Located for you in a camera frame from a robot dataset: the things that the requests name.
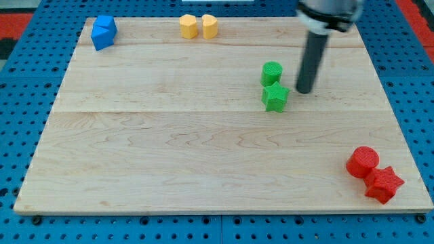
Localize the red star block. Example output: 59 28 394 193
363 166 405 204

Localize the blue upper block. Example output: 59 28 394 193
94 15 117 35

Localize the blue lower block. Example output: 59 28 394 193
91 26 117 51

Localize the red cylinder block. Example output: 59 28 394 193
346 146 379 178

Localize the wooden board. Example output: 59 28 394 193
14 18 433 216

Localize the green star block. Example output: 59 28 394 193
261 82 290 113

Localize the yellow half-round block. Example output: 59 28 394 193
202 14 218 39

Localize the blue block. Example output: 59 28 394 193
94 15 117 35
91 26 117 51

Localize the green cylinder block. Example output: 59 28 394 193
260 61 283 87

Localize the yellow hexagon block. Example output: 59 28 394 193
179 14 198 39

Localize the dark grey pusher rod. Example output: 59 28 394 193
296 31 329 94

